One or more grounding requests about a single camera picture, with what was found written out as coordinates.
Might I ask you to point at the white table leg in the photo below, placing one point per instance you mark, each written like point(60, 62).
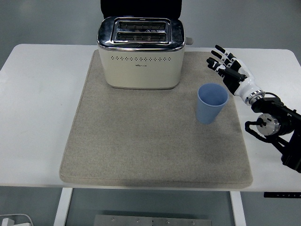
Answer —
point(238, 209)
point(63, 207)

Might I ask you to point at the person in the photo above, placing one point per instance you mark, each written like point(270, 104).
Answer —
point(141, 8)

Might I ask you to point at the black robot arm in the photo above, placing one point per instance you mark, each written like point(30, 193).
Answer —
point(279, 117)

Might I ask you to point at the beige felt table mat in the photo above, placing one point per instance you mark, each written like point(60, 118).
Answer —
point(141, 141)

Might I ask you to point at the white power adapter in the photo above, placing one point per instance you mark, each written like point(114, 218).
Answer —
point(5, 222)

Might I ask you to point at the cream chrome two-slot toaster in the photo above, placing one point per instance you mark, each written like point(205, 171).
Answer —
point(141, 73)

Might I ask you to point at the grey metal plate with screws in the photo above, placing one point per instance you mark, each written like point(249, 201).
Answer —
point(152, 221)

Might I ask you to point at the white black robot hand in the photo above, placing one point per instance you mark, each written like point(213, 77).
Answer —
point(247, 83)

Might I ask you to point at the light blue ribbed cup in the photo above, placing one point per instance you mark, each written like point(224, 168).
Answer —
point(208, 110)

